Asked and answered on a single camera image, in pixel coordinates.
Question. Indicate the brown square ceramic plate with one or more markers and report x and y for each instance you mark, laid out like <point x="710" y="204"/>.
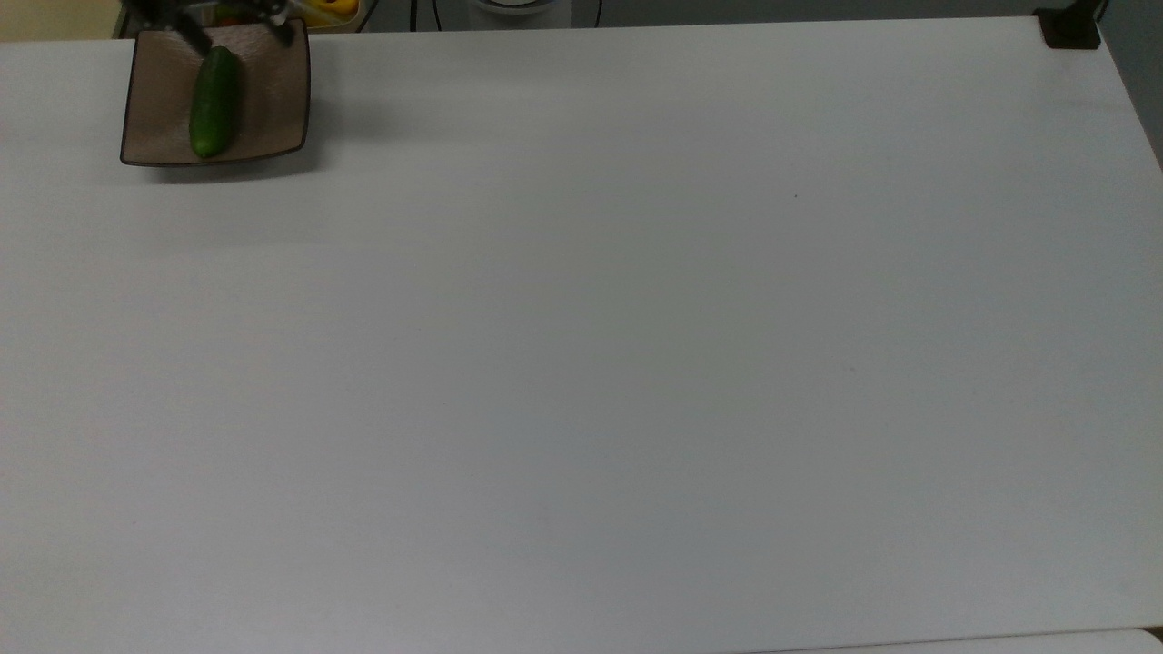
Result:
<point x="273" y="100"/>

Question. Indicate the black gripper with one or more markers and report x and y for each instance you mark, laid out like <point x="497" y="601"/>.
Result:
<point x="164" y="9"/>

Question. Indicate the yellow object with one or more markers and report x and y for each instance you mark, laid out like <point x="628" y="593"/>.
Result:
<point x="332" y="11"/>

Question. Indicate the green cucumber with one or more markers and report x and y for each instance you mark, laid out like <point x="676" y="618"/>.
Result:
<point x="215" y="104"/>

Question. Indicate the black table clamp mount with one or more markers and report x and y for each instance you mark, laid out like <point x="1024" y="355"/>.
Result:
<point x="1070" y="29"/>

